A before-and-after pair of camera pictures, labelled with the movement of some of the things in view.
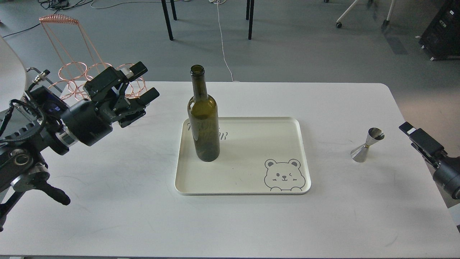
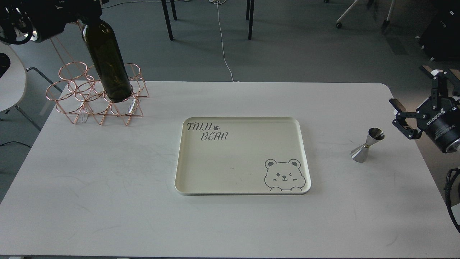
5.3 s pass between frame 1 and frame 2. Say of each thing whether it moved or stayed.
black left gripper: moved
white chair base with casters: stayed
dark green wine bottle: moved
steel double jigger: stayed
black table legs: stayed
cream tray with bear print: stayed
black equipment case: stayed
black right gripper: moved
